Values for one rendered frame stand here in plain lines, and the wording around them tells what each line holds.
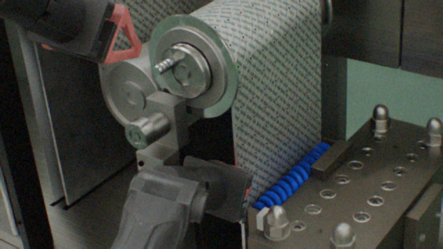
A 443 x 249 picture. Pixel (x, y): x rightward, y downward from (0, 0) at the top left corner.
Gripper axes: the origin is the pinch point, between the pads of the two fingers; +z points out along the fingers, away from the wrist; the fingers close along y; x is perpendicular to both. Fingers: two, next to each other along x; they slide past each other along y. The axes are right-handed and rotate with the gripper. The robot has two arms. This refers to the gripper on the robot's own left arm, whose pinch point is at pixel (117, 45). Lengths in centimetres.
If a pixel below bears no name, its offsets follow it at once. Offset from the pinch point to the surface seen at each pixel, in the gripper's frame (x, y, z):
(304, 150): -2.5, 7.0, 41.6
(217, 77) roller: 1.3, 5.9, 13.4
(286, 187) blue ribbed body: -9.0, 10.0, 33.8
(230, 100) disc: -0.9, 7.2, 16.0
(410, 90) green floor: 56, -65, 273
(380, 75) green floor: 61, -85, 279
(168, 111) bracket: -4.7, -0.7, 14.7
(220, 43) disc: 5.2, 6.4, 10.8
